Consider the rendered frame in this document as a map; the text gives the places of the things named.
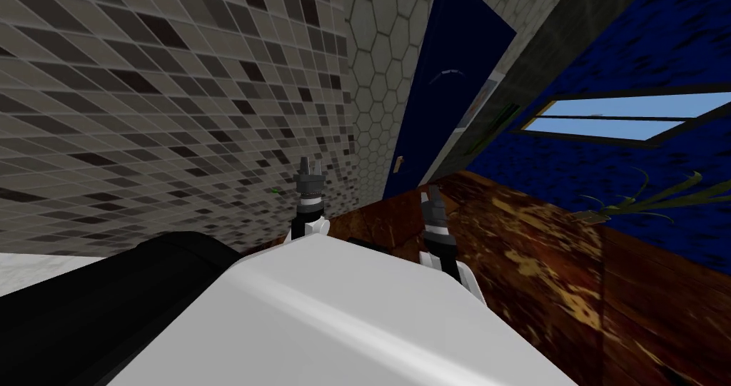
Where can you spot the dark blue door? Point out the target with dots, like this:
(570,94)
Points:
(451,106)

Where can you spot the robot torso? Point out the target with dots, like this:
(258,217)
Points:
(342,323)

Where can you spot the green potted plant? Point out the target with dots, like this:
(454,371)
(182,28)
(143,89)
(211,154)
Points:
(645,203)

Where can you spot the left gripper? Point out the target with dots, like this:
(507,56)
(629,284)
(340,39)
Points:
(311,181)

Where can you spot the dark framed window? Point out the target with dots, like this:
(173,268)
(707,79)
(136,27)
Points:
(617,118)

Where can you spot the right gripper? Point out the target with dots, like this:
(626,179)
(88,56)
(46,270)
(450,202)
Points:
(436,212)

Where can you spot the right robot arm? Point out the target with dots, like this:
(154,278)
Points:
(448,255)

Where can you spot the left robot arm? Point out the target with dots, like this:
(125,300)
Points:
(103,306)

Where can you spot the pale wall picture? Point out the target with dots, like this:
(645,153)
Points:
(482,100)

